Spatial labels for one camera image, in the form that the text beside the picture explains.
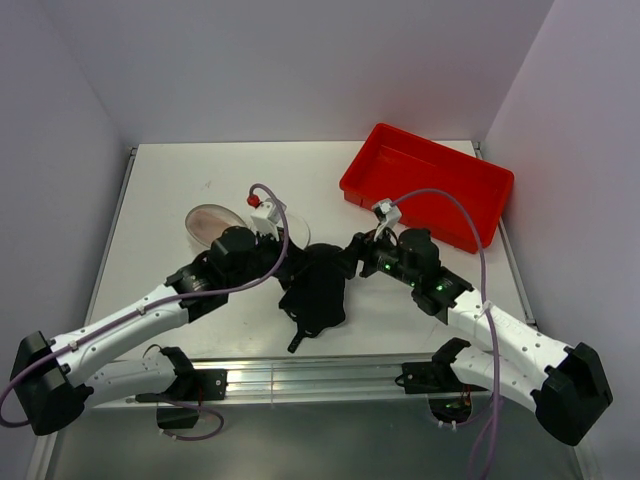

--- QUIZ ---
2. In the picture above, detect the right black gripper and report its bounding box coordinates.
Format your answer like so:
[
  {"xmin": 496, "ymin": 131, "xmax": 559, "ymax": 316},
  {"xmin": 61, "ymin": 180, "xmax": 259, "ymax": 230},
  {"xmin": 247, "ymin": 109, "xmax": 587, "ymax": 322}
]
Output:
[{"xmin": 327, "ymin": 222, "xmax": 419, "ymax": 287}]

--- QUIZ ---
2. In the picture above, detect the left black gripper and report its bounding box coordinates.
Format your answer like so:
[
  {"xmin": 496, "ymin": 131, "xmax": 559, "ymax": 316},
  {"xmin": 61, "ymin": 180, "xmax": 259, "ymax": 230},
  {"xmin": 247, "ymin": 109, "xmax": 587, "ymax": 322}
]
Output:
[{"xmin": 226, "ymin": 225, "xmax": 314, "ymax": 290}]

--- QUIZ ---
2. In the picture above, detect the black bra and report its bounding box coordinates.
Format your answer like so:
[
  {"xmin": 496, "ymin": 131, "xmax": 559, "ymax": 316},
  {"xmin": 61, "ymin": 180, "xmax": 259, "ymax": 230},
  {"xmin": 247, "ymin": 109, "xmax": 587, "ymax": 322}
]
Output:
[{"xmin": 278, "ymin": 243, "xmax": 348, "ymax": 354}]

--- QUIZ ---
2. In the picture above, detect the beige pink bra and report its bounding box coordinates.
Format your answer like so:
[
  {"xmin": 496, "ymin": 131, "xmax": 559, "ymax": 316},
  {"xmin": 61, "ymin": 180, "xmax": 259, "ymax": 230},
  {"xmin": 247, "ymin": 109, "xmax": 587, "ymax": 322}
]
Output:
[{"xmin": 185, "ymin": 204, "xmax": 246, "ymax": 246}]

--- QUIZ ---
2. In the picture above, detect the white mesh laundry bag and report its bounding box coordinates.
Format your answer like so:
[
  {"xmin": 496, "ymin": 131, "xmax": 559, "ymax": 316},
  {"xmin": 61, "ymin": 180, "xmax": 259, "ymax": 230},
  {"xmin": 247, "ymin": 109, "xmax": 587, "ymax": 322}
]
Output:
[{"xmin": 185, "ymin": 204, "xmax": 311, "ymax": 249}]

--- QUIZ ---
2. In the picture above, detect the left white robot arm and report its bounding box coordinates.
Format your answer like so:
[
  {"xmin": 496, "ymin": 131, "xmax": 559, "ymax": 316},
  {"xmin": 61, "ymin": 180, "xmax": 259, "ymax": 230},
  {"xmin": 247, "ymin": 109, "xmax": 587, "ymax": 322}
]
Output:
[{"xmin": 7, "ymin": 227, "xmax": 304, "ymax": 436}]

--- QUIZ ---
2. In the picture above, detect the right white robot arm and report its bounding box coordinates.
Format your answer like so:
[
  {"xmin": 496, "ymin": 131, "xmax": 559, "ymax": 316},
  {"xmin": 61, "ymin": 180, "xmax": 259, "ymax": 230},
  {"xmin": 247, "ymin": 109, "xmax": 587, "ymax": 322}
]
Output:
[{"xmin": 338, "ymin": 229, "xmax": 613, "ymax": 446}]

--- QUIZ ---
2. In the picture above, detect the red plastic bin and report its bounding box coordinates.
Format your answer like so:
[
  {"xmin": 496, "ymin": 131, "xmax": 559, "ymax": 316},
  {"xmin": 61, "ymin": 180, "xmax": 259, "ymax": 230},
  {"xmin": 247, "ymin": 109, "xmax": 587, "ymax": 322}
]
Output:
[{"xmin": 339, "ymin": 123, "xmax": 514, "ymax": 253}]

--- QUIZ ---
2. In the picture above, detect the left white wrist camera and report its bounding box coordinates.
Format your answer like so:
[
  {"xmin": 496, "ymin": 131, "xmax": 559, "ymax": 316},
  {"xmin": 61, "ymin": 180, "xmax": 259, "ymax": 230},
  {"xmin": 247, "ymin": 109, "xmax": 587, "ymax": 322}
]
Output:
[{"xmin": 247, "ymin": 194, "xmax": 286, "ymax": 240}]

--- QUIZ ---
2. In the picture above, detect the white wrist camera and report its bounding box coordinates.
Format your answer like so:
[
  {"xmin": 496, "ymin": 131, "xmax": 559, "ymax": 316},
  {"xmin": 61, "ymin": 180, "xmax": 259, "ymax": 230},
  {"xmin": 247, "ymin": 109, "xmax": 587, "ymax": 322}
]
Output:
[
  {"xmin": 371, "ymin": 198, "xmax": 402, "ymax": 241},
  {"xmin": 247, "ymin": 194, "xmax": 286, "ymax": 240}
]

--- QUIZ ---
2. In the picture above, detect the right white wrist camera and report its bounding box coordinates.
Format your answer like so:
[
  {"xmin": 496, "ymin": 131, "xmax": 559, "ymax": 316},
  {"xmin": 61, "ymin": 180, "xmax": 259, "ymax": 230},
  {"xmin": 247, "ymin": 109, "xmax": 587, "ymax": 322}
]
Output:
[{"xmin": 371, "ymin": 198, "xmax": 402, "ymax": 241}]

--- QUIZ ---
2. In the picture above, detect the aluminium mounting rail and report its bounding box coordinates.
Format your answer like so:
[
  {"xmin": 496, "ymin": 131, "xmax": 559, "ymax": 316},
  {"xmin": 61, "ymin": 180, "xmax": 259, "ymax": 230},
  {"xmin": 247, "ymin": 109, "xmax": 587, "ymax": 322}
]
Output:
[{"xmin": 94, "ymin": 352, "xmax": 574, "ymax": 409}]

